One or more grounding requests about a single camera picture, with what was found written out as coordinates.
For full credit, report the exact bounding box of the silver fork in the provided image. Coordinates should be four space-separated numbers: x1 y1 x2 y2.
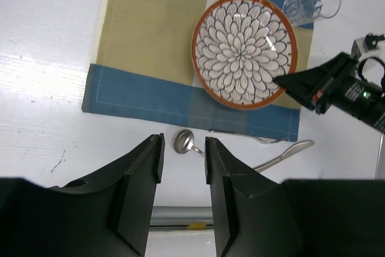
208 130 287 144

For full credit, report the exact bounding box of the aluminium table edge rail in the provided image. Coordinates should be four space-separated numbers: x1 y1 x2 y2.
150 206 214 231

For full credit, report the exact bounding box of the silver spoon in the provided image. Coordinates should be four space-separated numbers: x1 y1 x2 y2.
173 129 205 156

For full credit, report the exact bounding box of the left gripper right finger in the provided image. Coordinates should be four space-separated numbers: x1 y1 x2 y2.
205 137 384 256

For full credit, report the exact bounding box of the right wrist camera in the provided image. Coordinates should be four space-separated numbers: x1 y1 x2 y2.
351 33 384 61

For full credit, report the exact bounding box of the clear drinking glass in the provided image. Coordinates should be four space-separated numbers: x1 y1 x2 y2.
282 0 342 26

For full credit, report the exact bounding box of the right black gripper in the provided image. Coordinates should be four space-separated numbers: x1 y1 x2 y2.
273 53 384 133

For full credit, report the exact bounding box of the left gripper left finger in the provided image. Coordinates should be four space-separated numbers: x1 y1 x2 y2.
1 134 165 256

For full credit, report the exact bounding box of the floral patterned ceramic plate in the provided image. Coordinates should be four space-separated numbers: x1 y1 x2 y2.
191 0 298 110

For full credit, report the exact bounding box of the silver table knife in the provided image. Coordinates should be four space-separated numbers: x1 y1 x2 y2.
253 140 315 173

